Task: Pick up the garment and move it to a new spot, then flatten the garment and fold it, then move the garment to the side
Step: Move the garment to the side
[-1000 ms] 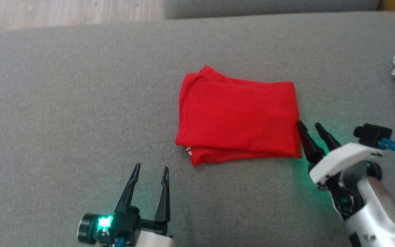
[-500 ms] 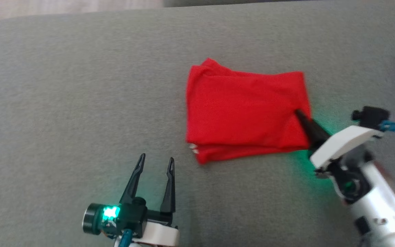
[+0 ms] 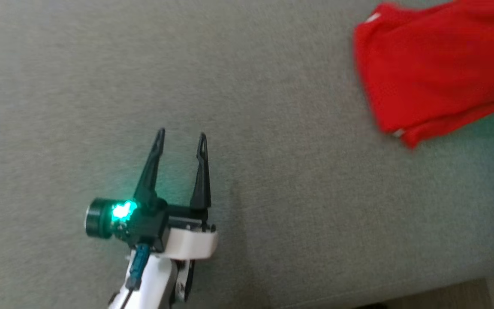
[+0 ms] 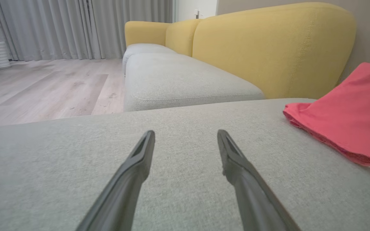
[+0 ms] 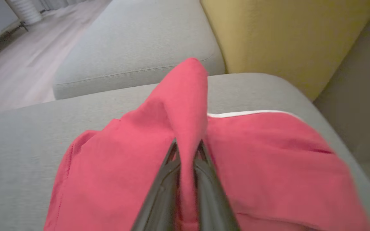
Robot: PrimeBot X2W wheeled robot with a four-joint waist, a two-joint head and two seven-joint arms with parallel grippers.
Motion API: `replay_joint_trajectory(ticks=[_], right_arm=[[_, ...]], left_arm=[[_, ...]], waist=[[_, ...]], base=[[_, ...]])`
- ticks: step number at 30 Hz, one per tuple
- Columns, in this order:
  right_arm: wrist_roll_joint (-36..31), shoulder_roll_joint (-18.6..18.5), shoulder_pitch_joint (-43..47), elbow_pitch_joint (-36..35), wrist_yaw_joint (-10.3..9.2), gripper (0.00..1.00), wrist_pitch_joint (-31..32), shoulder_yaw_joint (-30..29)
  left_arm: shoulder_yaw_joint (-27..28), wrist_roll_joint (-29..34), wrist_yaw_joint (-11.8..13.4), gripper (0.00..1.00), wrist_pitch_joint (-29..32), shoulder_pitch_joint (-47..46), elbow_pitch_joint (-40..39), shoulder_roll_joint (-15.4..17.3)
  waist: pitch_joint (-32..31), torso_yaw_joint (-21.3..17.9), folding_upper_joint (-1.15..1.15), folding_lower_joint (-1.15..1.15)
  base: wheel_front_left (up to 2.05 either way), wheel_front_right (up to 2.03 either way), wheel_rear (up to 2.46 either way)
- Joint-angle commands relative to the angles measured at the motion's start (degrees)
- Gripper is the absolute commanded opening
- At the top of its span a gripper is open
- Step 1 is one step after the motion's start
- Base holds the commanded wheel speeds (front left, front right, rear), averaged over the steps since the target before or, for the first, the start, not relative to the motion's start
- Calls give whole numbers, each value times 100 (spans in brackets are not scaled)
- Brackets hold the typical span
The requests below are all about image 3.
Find large grey sofa seat cushion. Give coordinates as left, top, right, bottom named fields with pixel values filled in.
left=0, top=0, right=494, bottom=309

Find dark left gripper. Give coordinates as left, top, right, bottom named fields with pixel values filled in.
left=85, top=128, right=218, bottom=261

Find red Bulls 23 shorts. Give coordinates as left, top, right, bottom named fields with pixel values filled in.
left=353, top=0, right=494, bottom=149

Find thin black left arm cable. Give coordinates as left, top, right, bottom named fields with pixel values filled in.
left=118, top=244, right=151, bottom=309

